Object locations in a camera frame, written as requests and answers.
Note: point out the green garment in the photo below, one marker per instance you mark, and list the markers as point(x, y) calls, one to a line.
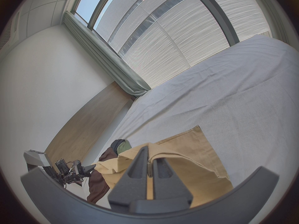
point(125, 147)

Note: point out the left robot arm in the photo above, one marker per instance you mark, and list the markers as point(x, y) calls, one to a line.
point(37, 159)

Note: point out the tan shorts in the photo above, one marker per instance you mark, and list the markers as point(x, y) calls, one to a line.
point(186, 153)

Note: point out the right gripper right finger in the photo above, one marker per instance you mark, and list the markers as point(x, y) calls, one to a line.
point(170, 188)

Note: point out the grey-green curtain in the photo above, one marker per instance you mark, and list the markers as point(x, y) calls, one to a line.
point(275, 15)
point(105, 55)

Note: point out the brown shorts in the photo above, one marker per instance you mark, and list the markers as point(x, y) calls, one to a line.
point(98, 188)

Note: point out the black garment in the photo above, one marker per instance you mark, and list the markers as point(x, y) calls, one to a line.
point(115, 146)

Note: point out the bed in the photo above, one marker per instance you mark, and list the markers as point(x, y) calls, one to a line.
point(210, 90)

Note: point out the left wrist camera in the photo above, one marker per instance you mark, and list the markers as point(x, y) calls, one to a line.
point(77, 166)

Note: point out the window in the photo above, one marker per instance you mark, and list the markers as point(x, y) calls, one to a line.
point(175, 31)

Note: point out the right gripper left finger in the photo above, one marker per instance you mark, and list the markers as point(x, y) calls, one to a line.
point(130, 183)

